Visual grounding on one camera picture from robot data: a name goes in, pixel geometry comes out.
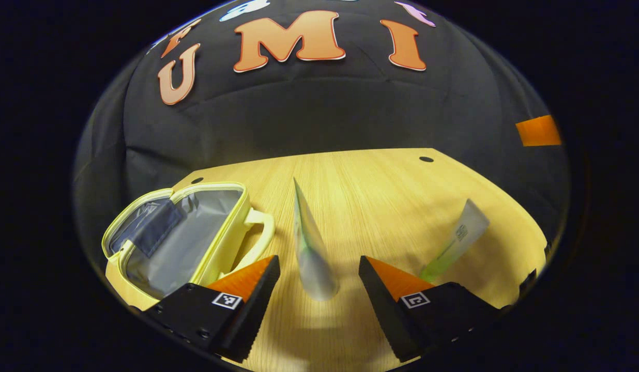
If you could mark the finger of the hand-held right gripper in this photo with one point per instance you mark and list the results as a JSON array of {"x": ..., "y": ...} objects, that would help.
[{"x": 539, "y": 130}]

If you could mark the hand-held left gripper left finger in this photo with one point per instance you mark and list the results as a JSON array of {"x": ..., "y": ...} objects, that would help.
[{"x": 249, "y": 310}]

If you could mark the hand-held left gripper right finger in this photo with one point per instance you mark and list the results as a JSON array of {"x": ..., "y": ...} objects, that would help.
[{"x": 384, "y": 310}]

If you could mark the white green skincare tube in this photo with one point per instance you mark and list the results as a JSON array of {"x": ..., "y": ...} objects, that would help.
[
  {"x": 461, "y": 232},
  {"x": 314, "y": 258}
]

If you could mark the pale yellow suitcase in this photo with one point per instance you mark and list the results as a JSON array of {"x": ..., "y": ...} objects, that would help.
[{"x": 195, "y": 227}]

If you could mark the black backdrop cloth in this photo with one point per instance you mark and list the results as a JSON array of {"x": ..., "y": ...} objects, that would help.
[{"x": 324, "y": 113}]

